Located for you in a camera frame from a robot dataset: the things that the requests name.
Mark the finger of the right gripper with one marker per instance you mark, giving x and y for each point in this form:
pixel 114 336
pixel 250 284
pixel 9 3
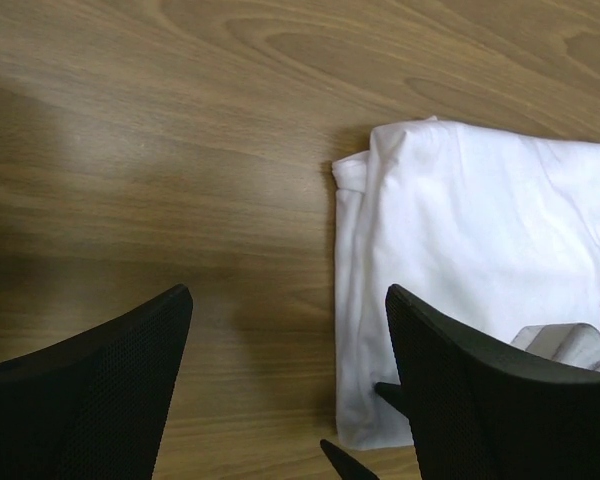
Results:
pixel 395 396
pixel 347 467

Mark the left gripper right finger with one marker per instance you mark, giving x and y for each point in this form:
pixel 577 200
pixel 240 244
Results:
pixel 479 408

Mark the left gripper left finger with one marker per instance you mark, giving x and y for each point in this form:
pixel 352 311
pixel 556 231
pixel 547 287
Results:
pixel 94 406

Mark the white t-shirt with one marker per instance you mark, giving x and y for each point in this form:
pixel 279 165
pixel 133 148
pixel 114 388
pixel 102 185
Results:
pixel 495 229

